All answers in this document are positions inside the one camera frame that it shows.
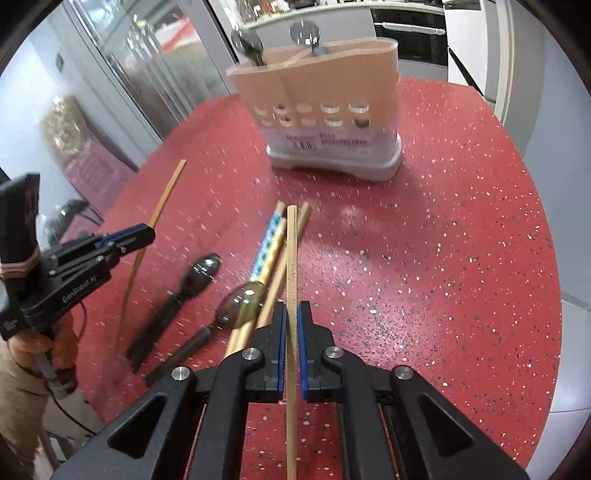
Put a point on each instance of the person's beige clothing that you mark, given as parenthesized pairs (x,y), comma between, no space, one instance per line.
(18,406)

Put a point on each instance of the blue patterned wooden chopstick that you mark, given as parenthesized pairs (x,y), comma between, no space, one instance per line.
(269,235)
(275,249)

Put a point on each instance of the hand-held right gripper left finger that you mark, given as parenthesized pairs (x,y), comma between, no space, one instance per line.
(280,337)

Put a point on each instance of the beige plastic utensil holder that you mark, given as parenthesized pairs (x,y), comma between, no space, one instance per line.
(323,87)

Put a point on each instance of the person's left hand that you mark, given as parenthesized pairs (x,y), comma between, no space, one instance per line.
(62,344)

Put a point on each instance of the black built-in oven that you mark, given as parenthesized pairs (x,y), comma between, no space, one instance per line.
(408,46)

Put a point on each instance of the glass sliding door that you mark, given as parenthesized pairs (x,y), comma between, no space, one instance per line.
(152,69)

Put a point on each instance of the plain wooden chopstick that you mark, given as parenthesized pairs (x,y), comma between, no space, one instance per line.
(291,258)
(291,249)
(168,194)

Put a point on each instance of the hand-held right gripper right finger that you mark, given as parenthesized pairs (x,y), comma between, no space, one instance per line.
(302,337)

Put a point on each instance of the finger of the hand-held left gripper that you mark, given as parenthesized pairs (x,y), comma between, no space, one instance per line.
(134,247)
(138,232)

